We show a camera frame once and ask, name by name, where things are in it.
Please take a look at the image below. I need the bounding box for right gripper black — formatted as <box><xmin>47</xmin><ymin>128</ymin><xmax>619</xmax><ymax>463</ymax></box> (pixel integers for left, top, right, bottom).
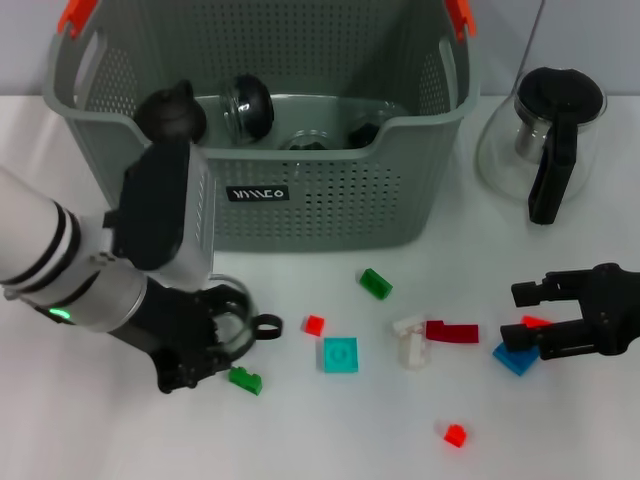
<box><xmin>499</xmin><ymin>262</ymin><xmax>640</xmax><ymax>362</ymax></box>

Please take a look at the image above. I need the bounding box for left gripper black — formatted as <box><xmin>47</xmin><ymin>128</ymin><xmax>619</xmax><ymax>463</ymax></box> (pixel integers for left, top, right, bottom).
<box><xmin>115</xmin><ymin>278</ymin><xmax>246</xmax><ymax>395</ymax></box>

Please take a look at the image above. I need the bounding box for glass teacup black base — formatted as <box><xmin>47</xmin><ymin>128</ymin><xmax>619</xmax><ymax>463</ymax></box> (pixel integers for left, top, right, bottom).
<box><xmin>347</xmin><ymin>117</ymin><xmax>389</xmax><ymax>150</ymax></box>
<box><xmin>278</xmin><ymin>128</ymin><xmax>332</xmax><ymax>151</ymax></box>
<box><xmin>218</xmin><ymin>73</ymin><xmax>276</xmax><ymax>147</ymax></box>
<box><xmin>207</xmin><ymin>273</ymin><xmax>285</xmax><ymax>362</ymax></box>

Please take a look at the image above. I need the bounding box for blue square toy brick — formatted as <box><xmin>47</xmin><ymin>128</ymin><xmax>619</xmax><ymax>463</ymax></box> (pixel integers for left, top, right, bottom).
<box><xmin>492</xmin><ymin>341</ymin><xmax>541</xmax><ymax>377</ymax></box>

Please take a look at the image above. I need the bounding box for tall white toy brick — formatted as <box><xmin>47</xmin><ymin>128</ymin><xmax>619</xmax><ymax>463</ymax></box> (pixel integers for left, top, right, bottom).
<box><xmin>397</xmin><ymin>332</ymin><xmax>432</xmax><ymax>372</ymax></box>

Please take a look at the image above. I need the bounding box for grey-green perforated storage basket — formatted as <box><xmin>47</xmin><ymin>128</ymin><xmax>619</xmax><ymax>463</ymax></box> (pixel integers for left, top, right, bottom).
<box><xmin>41</xmin><ymin>0</ymin><xmax>481</xmax><ymax>253</ymax></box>

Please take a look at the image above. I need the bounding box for small green toy brick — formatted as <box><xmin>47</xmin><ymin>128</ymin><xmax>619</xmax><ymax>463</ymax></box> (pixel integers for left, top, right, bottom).
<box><xmin>228</xmin><ymin>366</ymin><xmax>264</xmax><ymax>398</ymax></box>

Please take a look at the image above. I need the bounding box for dark red flat brick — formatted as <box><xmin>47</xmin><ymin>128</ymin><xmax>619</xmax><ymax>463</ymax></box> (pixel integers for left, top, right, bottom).
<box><xmin>424</xmin><ymin>319</ymin><xmax>480</xmax><ymax>345</ymax></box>

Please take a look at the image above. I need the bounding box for small red toy brick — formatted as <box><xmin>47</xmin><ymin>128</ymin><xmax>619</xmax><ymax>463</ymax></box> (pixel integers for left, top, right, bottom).
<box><xmin>300</xmin><ymin>314</ymin><xmax>327</xmax><ymax>337</ymax></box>
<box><xmin>443</xmin><ymin>423</ymin><xmax>470</xmax><ymax>448</ymax></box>

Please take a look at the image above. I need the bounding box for teal square flat brick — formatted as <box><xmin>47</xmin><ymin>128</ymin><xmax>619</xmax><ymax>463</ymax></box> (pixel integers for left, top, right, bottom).
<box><xmin>322</xmin><ymin>336</ymin><xmax>360</xmax><ymax>375</ymax></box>

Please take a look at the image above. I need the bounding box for long green toy brick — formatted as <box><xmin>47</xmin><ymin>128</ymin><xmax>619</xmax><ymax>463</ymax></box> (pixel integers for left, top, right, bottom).
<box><xmin>358</xmin><ymin>267</ymin><xmax>394</xmax><ymax>302</ymax></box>

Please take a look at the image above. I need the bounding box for black clay teapot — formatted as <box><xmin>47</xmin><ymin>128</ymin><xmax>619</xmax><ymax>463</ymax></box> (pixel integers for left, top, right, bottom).
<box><xmin>135</xmin><ymin>79</ymin><xmax>209</xmax><ymax>146</ymax></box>

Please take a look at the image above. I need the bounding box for glass teapot black lid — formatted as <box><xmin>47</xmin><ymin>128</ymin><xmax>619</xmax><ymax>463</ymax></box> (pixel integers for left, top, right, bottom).
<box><xmin>474</xmin><ymin>67</ymin><xmax>609</xmax><ymax>225</ymax></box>

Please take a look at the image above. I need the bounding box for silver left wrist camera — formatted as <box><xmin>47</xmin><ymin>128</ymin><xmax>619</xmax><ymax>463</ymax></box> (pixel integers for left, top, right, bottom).
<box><xmin>103</xmin><ymin>141</ymin><xmax>217</xmax><ymax>290</ymax></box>

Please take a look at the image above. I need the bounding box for grey wall cable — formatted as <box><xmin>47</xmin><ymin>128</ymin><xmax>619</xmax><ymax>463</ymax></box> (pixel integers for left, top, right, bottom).
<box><xmin>516</xmin><ymin>0</ymin><xmax>547</xmax><ymax>76</ymax></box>

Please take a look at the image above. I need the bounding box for orange basket carry handle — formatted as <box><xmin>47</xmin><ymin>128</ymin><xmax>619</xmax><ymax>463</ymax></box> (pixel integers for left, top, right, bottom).
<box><xmin>57</xmin><ymin>0</ymin><xmax>476</xmax><ymax>44</ymax></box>

